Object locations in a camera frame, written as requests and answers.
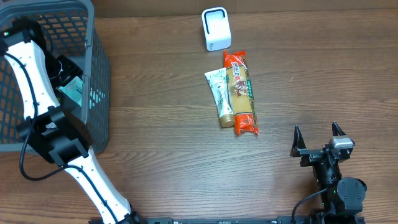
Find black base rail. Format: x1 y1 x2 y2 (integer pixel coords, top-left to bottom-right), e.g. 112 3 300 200
88 216 366 224

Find white barcode scanner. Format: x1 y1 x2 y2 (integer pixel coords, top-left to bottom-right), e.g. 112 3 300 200
201 7 232 52

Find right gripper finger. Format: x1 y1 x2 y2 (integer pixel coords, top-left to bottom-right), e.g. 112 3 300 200
331 121 346 136
290 125 307 157

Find orange spaghetti packet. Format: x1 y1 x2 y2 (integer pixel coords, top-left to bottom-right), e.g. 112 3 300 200
223 51 259 135

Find white cosmetic tube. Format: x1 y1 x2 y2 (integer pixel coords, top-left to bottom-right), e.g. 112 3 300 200
205 68 234 128

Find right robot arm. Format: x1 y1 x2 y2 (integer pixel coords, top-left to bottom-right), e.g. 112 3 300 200
290 122 368 223

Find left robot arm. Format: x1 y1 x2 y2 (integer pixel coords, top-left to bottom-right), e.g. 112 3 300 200
1 17 145 223

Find teal snack packet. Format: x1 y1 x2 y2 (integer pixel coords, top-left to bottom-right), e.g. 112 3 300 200
59 77 83 106

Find grey plastic shopping basket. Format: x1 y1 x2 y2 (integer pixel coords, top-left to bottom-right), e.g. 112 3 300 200
1 0 111 154

